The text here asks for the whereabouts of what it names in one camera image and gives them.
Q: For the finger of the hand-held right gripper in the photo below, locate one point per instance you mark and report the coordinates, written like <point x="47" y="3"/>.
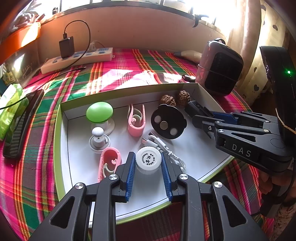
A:
<point x="223" y="115"/>
<point x="205" y="124"/>

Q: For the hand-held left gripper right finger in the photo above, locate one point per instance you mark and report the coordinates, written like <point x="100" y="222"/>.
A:
<point x="167" y="176"/>

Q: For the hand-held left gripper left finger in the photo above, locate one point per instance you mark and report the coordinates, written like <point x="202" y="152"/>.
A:
<point x="130" y="176"/>

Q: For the black rectangular gadget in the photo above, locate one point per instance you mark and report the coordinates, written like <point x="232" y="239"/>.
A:
<point x="194" y="107"/>

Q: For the black disc with magnets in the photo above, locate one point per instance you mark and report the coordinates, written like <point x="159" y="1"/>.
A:
<point x="178" y="120"/>

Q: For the pink clip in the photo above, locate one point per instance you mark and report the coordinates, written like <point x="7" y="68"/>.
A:
<point x="136" y="129"/>
<point x="103" y="162"/>

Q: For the brown walnut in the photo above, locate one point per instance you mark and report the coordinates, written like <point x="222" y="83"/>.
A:
<point x="167" y="100"/>
<point x="183" y="98"/>

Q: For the green and white cardboard box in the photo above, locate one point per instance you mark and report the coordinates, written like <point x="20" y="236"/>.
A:
<point x="81" y="173"/>

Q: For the green-topped suction knob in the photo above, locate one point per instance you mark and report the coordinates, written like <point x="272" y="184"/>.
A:
<point x="99" y="111"/>

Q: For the person's right hand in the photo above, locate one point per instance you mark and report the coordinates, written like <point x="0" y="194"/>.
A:
<point x="267" y="184"/>

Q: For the small grey heater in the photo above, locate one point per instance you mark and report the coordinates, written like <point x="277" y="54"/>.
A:
<point x="222" y="69"/>

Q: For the small dark cylinder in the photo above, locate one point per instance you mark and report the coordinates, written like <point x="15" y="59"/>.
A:
<point x="188" y="78"/>

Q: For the heart print curtain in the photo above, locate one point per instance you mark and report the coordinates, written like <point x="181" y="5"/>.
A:
<point x="254" y="46"/>

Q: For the beige tapered object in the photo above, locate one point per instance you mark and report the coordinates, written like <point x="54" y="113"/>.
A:
<point x="189" y="55"/>

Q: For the plaid blanket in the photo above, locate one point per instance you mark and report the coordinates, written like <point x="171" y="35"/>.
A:
<point x="34" y="185"/>

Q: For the black hook clip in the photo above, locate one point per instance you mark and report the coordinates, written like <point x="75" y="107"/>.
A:
<point x="196" y="20"/>

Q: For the black smartphone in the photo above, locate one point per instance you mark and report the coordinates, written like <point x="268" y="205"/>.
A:
<point x="20" y="125"/>

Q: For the white power strip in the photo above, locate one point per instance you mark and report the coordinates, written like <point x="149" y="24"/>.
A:
<point x="101" y="54"/>

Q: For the white plug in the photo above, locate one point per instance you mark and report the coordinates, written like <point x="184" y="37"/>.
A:
<point x="94" y="45"/>

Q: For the green tissue packet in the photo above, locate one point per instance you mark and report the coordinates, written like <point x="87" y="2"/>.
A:
<point x="11" y="99"/>

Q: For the black charger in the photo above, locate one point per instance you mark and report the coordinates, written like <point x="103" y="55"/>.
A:
<point x="67" y="47"/>

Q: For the dark glossy box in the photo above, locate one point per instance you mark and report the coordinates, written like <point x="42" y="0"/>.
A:
<point x="23" y="62"/>

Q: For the white plastic bag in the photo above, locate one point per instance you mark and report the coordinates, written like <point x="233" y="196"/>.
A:
<point x="27" y="18"/>

